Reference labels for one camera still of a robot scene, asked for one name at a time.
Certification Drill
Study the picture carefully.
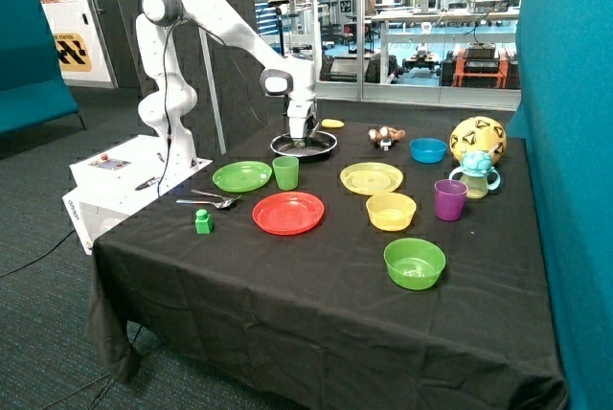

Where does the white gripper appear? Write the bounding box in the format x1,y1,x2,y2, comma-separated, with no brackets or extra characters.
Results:
287,99,320,148

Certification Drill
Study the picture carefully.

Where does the green toy capsicum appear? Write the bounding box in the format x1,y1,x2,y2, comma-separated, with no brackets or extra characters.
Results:
294,139,311,148

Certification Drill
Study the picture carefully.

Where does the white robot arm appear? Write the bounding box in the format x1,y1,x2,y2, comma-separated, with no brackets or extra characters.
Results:
136,0,318,169

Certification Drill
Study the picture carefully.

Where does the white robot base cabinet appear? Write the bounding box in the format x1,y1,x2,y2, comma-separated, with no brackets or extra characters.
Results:
62,135,211,255

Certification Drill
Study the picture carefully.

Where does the green plastic plate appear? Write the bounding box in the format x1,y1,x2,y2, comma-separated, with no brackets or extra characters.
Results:
213,161,272,193

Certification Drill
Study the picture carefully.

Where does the yellow plastic plate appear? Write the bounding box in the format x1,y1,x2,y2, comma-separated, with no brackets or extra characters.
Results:
339,162,404,195

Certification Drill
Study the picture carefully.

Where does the red plastic plate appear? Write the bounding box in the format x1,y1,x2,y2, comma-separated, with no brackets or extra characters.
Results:
252,192,325,236

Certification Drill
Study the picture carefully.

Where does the black frying pan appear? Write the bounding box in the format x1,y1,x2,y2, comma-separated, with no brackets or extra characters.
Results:
270,131,338,158

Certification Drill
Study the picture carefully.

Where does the yellow toy lemon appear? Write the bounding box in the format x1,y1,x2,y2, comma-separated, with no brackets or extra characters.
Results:
321,119,345,128

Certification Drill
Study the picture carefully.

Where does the green plastic cup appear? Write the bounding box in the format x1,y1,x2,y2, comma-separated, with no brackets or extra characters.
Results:
273,156,300,191

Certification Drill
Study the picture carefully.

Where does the brown plush toy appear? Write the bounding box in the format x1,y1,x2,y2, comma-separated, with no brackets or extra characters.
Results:
368,126,406,151

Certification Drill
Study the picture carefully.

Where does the metal spoon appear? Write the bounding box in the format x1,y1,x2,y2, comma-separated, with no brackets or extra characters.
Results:
175,196,240,210

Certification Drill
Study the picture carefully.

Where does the yellow plastic bowl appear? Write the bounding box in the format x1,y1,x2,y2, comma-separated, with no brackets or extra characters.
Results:
366,193,417,232

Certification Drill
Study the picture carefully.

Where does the blue plastic bowl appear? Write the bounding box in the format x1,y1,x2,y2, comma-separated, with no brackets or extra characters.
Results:
410,138,447,164

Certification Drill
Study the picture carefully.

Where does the green toy block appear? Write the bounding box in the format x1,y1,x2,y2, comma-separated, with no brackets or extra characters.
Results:
194,209,215,235

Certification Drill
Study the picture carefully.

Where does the purple plastic cup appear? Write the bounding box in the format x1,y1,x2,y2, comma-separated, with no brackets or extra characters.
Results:
434,179,468,221

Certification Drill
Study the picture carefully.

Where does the black tablecloth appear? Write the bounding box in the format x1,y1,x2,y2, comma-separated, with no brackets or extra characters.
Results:
87,124,569,409

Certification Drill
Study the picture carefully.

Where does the green plastic bowl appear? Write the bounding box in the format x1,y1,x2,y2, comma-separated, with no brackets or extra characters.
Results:
383,238,446,290

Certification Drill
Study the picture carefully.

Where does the yellow black soccer ball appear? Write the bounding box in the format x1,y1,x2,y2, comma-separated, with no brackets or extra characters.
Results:
449,116,508,165

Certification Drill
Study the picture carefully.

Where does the blue lidded sippy cup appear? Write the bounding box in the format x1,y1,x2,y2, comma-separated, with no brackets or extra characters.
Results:
448,150,501,199

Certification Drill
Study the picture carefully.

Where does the yellow black hazard sign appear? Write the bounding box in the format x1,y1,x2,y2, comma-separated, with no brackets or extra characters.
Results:
54,33,92,73

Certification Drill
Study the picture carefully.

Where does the teal partition panel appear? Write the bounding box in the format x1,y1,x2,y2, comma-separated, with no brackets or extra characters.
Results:
509,0,612,409

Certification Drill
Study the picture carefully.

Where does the teal sofa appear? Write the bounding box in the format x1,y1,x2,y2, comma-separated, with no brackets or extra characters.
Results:
1,0,79,135

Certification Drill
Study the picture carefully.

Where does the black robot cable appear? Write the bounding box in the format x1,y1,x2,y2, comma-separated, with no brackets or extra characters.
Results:
155,16,293,198

